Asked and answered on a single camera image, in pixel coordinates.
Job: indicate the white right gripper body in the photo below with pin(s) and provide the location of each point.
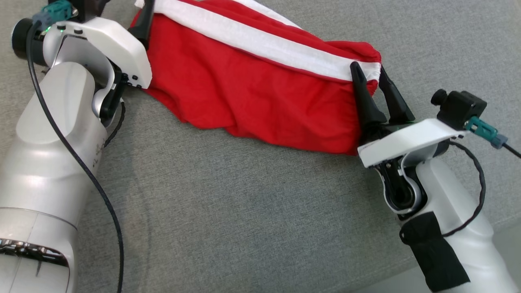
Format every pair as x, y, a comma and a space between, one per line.
415, 140

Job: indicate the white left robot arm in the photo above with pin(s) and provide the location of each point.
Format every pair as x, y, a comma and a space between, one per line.
53, 142

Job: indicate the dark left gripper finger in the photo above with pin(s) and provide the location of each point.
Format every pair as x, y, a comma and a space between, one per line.
144, 26

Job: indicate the teal right camera connector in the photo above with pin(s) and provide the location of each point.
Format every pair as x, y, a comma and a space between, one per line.
484, 132

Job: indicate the black tape patch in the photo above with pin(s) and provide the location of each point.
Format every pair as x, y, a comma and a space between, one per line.
435, 252

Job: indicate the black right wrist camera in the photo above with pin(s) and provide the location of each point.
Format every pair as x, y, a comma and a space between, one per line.
460, 108

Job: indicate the red shorts with white stripe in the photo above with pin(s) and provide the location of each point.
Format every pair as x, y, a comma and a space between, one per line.
244, 89

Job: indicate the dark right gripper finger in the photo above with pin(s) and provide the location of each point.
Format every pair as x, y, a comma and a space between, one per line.
366, 106
397, 108

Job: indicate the teal camera connector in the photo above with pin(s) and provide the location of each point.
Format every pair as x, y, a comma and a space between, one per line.
484, 132
57, 11

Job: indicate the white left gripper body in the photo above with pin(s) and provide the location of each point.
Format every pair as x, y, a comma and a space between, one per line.
118, 44

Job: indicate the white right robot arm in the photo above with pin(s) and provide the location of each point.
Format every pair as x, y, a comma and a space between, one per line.
460, 195

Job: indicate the teal left camera connector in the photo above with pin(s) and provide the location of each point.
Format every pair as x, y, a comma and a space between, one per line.
57, 11

